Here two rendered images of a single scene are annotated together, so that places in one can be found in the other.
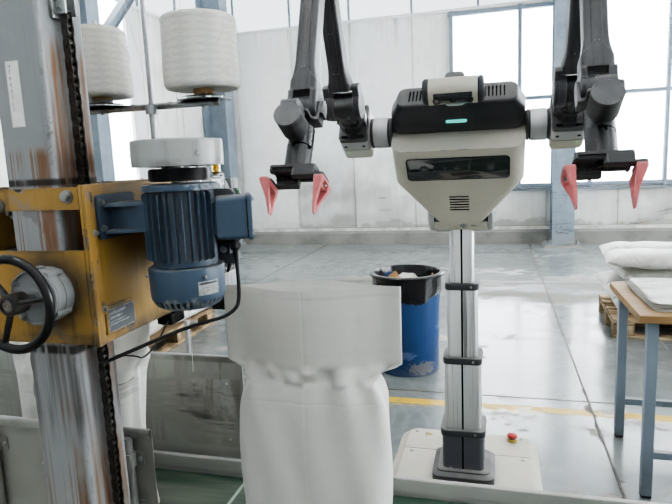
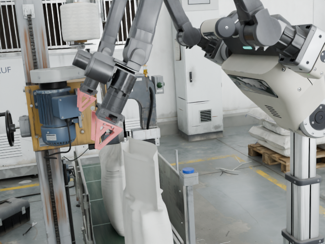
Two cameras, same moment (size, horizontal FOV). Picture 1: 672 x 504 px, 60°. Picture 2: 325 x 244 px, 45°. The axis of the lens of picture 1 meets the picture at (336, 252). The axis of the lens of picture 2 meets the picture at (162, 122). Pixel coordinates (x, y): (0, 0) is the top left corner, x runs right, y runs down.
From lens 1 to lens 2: 1.60 m
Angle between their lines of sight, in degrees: 59
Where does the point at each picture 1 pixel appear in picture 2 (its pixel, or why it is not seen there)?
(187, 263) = (45, 125)
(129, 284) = not seen: hidden behind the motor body
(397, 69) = not seen: outside the picture
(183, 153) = (34, 77)
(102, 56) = not seen: hidden behind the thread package
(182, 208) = (40, 100)
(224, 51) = (73, 23)
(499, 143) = (258, 69)
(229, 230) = (55, 113)
